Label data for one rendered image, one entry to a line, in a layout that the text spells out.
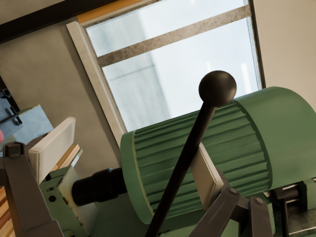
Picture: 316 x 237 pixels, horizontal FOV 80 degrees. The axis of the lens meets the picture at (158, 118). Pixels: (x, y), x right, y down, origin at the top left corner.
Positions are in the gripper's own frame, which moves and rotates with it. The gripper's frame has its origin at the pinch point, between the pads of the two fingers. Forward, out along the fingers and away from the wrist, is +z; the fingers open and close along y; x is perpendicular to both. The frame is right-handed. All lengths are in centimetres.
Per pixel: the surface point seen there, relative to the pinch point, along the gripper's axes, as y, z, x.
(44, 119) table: -30, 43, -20
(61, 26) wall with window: -69, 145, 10
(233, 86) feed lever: 7.3, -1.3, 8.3
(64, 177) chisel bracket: -11.4, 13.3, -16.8
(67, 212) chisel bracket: -9.4, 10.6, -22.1
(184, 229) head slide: 12.0, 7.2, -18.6
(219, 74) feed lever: 6.0, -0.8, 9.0
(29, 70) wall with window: -91, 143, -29
